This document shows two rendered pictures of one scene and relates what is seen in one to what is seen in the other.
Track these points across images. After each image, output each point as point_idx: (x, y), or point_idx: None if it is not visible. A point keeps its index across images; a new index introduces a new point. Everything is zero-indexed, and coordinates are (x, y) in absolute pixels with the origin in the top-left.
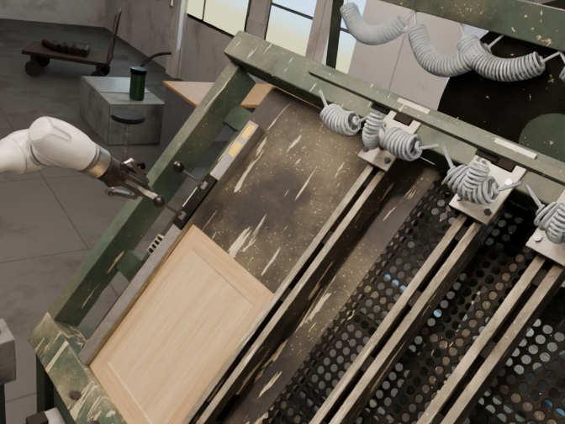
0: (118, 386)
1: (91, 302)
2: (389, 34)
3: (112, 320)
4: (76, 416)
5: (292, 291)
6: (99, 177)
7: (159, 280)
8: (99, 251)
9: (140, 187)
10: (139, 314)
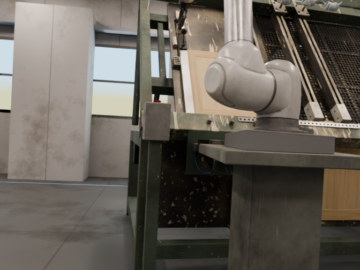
0: (219, 111)
1: None
2: None
3: (189, 91)
4: (217, 129)
5: (256, 45)
6: (189, 3)
7: (193, 71)
8: (149, 72)
9: (178, 23)
10: (197, 85)
